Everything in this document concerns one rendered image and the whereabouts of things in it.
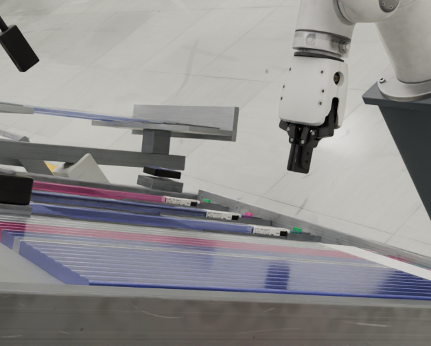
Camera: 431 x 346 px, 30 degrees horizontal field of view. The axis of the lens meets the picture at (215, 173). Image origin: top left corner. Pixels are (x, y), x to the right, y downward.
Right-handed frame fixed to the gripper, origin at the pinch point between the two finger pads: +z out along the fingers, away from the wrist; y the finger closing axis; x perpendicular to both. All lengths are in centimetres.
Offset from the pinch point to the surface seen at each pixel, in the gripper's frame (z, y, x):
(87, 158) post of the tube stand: 7.5, 42.2, 11.4
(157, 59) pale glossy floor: -32, 282, -158
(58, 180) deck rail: 9.5, 20.9, 27.8
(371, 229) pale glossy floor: 18, 62, -93
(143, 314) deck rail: 10, -45, 56
